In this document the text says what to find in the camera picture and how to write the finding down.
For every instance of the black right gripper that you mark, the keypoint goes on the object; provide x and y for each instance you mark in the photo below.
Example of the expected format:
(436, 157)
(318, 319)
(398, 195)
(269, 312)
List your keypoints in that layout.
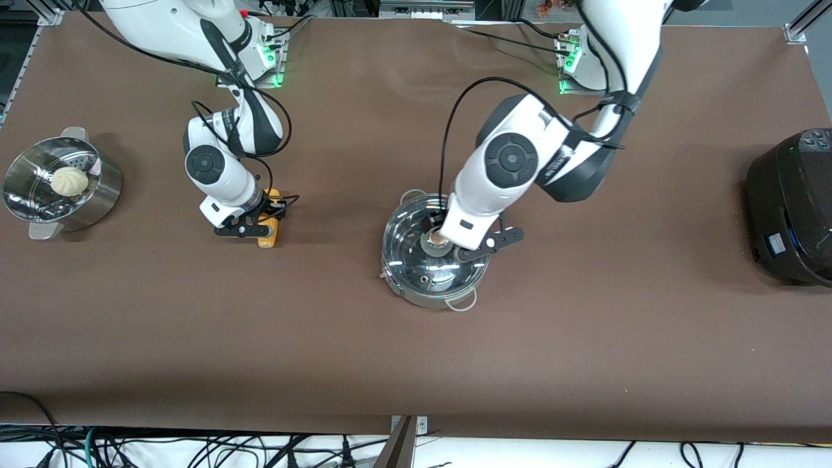
(270, 208)

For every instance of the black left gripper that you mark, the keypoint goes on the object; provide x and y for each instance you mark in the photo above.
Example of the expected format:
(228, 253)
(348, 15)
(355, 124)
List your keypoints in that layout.
(425, 223)

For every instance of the yellow corn cob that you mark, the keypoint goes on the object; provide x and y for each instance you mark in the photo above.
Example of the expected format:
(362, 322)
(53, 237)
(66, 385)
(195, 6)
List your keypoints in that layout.
(267, 237)

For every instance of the glass pot lid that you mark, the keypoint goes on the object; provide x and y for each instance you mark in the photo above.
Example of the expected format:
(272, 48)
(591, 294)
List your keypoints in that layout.
(416, 260)

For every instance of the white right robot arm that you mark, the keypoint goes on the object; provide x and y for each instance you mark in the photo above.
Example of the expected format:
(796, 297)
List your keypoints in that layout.
(214, 166)

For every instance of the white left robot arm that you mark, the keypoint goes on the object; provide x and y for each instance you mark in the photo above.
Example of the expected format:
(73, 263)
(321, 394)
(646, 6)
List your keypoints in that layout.
(513, 159)

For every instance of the stainless steel steamer pot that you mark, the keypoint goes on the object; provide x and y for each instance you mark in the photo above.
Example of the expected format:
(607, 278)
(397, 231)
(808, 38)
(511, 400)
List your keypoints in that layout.
(84, 208)

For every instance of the brown table cover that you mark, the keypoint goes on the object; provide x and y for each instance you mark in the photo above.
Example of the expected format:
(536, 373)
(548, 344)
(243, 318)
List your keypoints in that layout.
(416, 364)

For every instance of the white steamed bun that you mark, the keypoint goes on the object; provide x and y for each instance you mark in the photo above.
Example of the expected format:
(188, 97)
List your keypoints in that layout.
(69, 182)

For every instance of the grey electronics box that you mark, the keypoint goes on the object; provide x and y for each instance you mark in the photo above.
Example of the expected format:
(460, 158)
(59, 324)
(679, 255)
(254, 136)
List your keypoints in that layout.
(426, 9)

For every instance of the black rice cooker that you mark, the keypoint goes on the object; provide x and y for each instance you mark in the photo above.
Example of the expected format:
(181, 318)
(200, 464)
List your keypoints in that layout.
(790, 208)

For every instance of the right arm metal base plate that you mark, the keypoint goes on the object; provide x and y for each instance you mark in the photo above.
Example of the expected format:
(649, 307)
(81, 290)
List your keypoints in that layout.
(281, 71)

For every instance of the silver metal bracket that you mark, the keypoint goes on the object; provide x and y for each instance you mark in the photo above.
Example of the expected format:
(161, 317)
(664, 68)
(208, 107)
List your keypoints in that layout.
(422, 424)

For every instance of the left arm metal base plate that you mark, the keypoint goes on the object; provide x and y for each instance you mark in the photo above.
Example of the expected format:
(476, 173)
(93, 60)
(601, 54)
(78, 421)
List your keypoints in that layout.
(564, 88)

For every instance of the grey camera stand pole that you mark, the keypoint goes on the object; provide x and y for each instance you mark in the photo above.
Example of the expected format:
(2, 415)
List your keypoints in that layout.
(396, 452)

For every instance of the aluminium frame profile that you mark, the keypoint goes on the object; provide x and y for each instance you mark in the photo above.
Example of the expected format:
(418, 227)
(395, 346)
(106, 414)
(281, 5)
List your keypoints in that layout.
(801, 26)

